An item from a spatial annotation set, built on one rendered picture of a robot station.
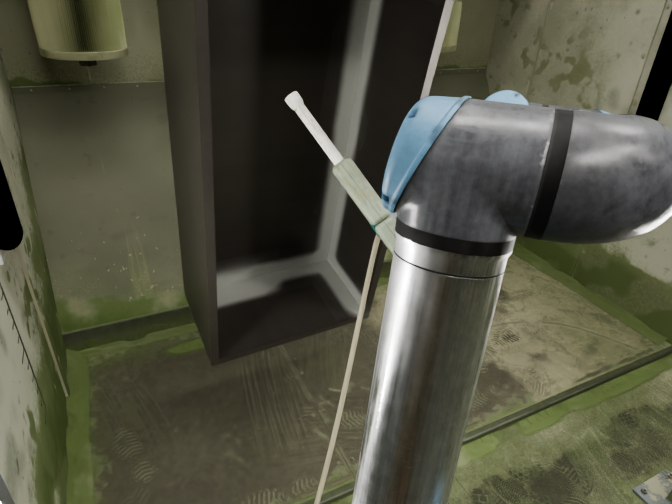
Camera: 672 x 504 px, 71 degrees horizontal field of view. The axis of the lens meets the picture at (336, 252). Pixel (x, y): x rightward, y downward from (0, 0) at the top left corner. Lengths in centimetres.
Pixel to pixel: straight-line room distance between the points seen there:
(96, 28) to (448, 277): 195
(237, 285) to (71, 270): 85
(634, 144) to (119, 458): 187
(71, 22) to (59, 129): 55
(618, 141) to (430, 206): 15
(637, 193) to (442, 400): 25
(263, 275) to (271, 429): 60
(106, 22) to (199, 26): 124
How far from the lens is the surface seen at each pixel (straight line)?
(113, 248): 243
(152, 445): 202
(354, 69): 161
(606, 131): 44
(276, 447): 193
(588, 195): 42
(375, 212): 101
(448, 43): 278
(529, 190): 42
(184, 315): 245
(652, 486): 225
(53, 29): 223
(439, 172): 42
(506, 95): 101
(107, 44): 224
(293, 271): 195
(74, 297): 243
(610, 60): 293
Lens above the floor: 156
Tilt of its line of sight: 30 degrees down
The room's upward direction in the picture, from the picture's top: 3 degrees clockwise
